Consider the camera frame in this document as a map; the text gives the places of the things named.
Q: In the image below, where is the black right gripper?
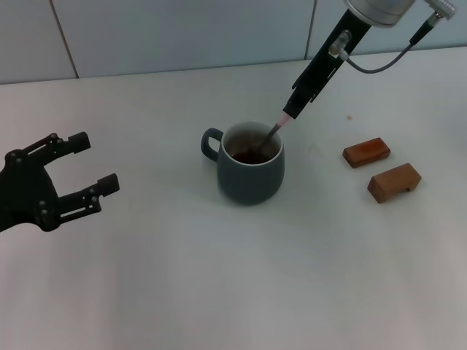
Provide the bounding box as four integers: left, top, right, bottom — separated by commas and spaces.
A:
282, 8, 374, 121

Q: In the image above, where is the light arched wooden block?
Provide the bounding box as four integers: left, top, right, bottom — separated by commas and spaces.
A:
366, 162, 422, 204

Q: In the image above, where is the dark brown coffee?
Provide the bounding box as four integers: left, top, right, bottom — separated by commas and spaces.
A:
231, 149, 271, 165

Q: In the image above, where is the dark flat wooden block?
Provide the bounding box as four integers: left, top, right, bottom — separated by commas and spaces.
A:
341, 136, 391, 169

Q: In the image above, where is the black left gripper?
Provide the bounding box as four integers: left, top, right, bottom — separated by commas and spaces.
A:
0, 131, 121, 234

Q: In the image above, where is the pink handled metal spoon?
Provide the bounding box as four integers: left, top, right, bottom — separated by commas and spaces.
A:
250, 112, 293, 157

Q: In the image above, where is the grey ceramic cup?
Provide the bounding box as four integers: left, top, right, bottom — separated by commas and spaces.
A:
200, 120, 286, 206

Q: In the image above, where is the grey right gripper cable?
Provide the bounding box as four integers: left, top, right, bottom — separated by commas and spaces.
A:
327, 0, 458, 74

